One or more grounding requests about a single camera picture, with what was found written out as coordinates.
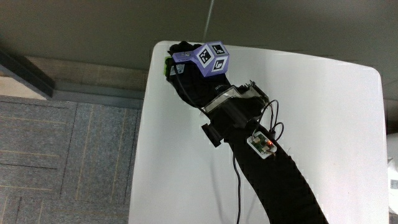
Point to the person's right forearm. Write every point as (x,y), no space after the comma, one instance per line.
(273,186)

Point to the white plastic object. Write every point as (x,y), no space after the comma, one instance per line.
(393,174)

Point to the dark furniture edge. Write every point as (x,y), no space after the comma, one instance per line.
(28,73)

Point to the green brick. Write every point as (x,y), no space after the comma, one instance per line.
(165,67)

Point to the person's right hand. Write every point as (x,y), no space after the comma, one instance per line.
(192,84)

